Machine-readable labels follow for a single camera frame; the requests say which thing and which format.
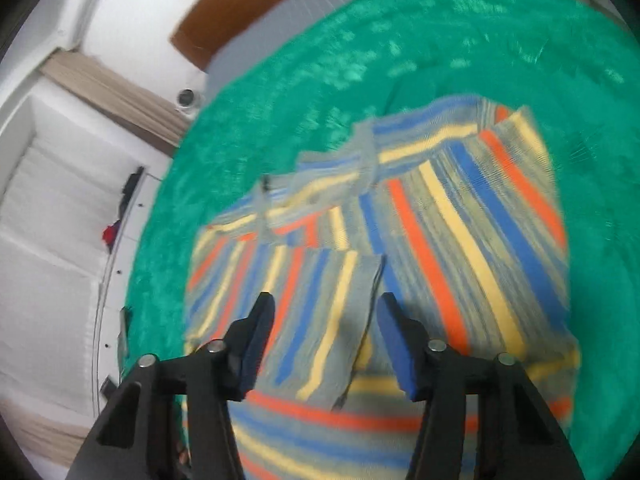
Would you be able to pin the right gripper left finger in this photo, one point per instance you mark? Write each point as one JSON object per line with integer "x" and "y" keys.
{"x": 169, "y": 419}

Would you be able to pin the striped knitted sweater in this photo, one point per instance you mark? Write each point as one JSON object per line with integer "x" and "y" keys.
{"x": 453, "y": 209}

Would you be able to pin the beige curtain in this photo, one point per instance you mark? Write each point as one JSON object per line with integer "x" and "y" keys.
{"x": 149, "y": 117}

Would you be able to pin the dark clothes pile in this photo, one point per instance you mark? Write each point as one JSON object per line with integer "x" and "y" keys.
{"x": 128, "y": 190}

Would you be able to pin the small white fan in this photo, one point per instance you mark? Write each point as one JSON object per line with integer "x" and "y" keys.
{"x": 188, "y": 101}

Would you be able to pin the red cloth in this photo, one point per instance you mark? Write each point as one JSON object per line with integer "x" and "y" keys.
{"x": 110, "y": 234}

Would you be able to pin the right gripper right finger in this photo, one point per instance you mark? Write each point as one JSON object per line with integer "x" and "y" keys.
{"x": 517, "y": 435}

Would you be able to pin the green patterned bedspread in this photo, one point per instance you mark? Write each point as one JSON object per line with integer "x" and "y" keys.
{"x": 576, "y": 72}

